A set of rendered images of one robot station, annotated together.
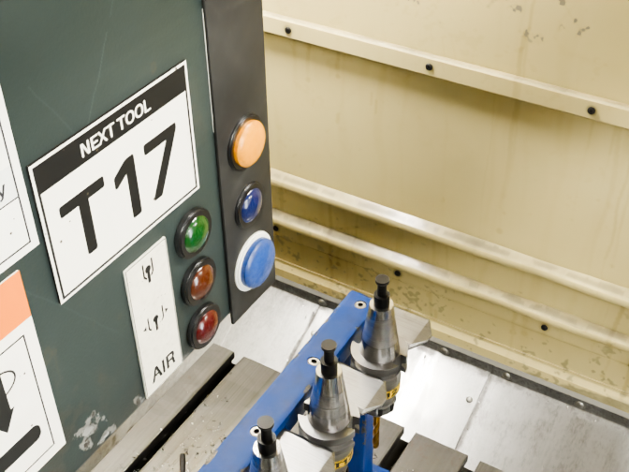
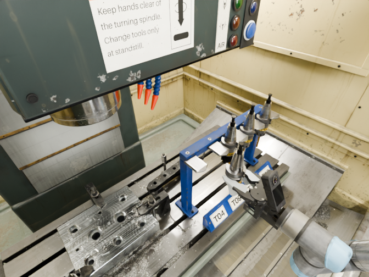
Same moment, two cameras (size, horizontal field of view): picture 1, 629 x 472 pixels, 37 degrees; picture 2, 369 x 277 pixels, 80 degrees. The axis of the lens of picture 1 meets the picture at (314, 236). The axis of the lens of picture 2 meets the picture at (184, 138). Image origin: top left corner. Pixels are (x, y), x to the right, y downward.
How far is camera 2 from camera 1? 0.24 m
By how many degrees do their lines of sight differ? 14
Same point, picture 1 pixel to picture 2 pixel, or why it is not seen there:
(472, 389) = (282, 148)
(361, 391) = (257, 125)
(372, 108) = (271, 66)
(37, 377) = (191, 14)
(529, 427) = (296, 160)
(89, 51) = not seen: outside the picture
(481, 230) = (295, 104)
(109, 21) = not seen: outside the picture
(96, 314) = (209, 7)
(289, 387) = (239, 120)
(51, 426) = (191, 36)
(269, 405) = not seen: hidden behind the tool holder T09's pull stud
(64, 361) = (198, 16)
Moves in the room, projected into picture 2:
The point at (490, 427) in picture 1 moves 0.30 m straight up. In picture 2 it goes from (285, 158) to (302, 116)
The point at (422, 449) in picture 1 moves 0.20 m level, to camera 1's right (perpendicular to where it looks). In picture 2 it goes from (267, 156) to (307, 164)
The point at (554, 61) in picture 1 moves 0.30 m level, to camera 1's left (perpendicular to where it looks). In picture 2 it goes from (330, 51) to (258, 45)
